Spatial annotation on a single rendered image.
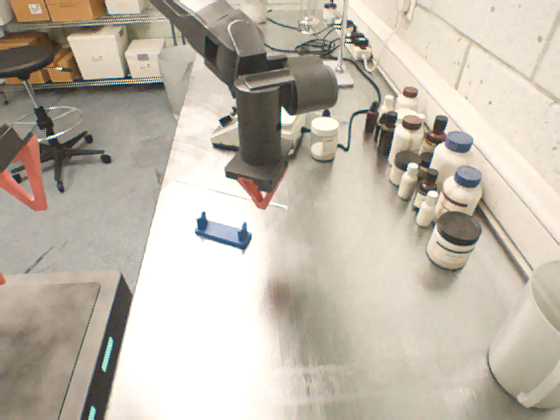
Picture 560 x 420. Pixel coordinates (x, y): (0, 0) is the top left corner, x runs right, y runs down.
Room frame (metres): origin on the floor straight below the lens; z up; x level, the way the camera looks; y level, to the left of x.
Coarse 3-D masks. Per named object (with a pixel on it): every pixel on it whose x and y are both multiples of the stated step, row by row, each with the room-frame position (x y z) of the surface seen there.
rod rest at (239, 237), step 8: (200, 224) 0.46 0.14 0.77; (208, 224) 0.47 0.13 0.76; (216, 224) 0.47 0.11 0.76; (224, 224) 0.47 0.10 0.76; (200, 232) 0.45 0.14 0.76; (208, 232) 0.45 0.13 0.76; (216, 232) 0.45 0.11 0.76; (224, 232) 0.45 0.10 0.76; (232, 232) 0.45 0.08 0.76; (240, 232) 0.43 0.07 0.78; (248, 232) 0.45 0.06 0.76; (224, 240) 0.43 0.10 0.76; (232, 240) 0.43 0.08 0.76; (240, 240) 0.43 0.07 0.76; (248, 240) 0.43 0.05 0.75
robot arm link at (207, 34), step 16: (160, 0) 0.53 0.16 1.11; (176, 0) 0.51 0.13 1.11; (192, 0) 0.51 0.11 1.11; (208, 0) 0.51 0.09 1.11; (224, 0) 0.52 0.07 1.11; (176, 16) 0.51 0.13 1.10; (192, 16) 0.49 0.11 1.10; (208, 16) 0.48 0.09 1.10; (224, 16) 0.49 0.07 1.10; (240, 16) 0.50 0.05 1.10; (192, 32) 0.49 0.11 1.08; (208, 32) 0.47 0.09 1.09; (224, 32) 0.47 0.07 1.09; (208, 48) 0.49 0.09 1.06; (224, 48) 0.45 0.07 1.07; (208, 64) 0.49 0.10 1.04; (224, 64) 0.46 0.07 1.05; (224, 80) 0.47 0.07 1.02
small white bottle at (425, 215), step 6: (432, 192) 0.49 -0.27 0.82; (426, 198) 0.48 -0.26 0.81; (432, 198) 0.47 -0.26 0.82; (426, 204) 0.48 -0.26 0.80; (432, 204) 0.47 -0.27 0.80; (420, 210) 0.48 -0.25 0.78; (426, 210) 0.47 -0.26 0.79; (432, 210) 0.47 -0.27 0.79; (420, 216) 0.48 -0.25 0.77; (426, 216) 0.47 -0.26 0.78; (432, 216) 0.47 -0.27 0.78; (420, 222) 0.47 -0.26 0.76; (426, 222) 0.47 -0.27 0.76
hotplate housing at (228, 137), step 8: (296, 120) 0.74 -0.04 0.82; (304, 120) 0.80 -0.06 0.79; (232, 128) 0.73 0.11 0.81; (288, 128) 0.70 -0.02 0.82; (296, 128) 0.72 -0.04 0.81; (304, 128) 0.76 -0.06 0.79; (216, 136) 0.74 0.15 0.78; (224, 136) 0.73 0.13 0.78; (232, 136) 0.72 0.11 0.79; (288, 136) 0.69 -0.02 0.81; (296, 136) 0.72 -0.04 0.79; (216, 144) 0.74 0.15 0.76; (224, 144) 0.73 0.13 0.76; (232, 144) 0.72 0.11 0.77; (296, 144) 0.74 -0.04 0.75
